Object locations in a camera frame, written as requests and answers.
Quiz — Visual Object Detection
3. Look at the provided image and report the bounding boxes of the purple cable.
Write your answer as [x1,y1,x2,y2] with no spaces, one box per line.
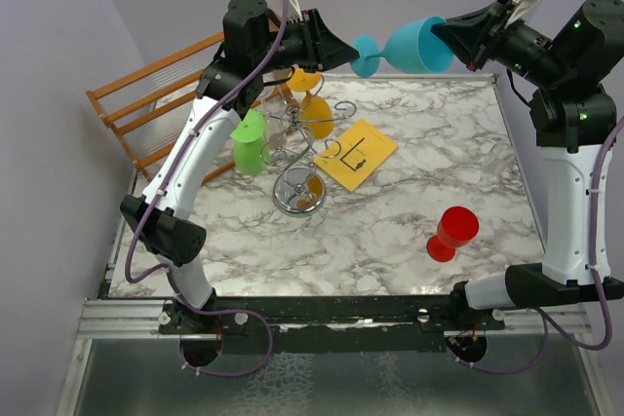
[125,0,289,379]
[452,0,624,374]

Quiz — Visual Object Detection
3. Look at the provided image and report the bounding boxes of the orange plastic wine glass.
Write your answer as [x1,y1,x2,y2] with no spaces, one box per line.
[287,68,334,140]

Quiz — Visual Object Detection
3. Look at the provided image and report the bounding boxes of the red plastic wine glass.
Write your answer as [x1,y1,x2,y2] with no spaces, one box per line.
[426,206,480,263]

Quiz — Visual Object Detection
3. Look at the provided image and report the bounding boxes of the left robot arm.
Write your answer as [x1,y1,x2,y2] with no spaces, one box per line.
[120,0,359,333]

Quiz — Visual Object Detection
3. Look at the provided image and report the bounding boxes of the chrome wine glass rack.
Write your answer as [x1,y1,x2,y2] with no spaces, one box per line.
[268,79,357,218]

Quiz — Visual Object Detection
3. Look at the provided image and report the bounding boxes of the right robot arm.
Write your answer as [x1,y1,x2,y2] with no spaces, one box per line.
[431,0,623,329]

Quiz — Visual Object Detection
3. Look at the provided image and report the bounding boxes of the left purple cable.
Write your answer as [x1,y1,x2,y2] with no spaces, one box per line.
[125,0,289,379]

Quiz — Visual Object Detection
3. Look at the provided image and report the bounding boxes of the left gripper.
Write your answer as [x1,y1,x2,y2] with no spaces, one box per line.
[253,7,359,74]

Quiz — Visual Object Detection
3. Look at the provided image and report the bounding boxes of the blue plastic wine glass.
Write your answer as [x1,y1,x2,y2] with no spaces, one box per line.
[350,17,454,78]

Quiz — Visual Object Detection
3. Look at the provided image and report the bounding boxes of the yellow paper booklet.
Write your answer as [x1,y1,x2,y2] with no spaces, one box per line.
[314,119,398,192]

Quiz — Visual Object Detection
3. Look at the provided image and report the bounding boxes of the wooden shelf rack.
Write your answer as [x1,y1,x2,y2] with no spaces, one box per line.
[86,9,293,183]

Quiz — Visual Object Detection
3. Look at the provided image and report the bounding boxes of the green plastic wine glass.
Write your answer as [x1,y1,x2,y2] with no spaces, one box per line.
[231,109,270,175]

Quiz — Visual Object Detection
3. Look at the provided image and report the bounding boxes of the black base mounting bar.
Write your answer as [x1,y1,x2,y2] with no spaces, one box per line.
[97,284,518,357]

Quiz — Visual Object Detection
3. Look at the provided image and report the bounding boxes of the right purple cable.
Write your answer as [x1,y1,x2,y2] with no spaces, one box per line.
[452,0,624,374]

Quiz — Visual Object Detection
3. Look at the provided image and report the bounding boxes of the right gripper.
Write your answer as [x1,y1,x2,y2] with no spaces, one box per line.
[434,0,569,88]

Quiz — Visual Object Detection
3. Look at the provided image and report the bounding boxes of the clear wine glass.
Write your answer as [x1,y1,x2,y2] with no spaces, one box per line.
[481,142,515,175]
[256,87,288,151]

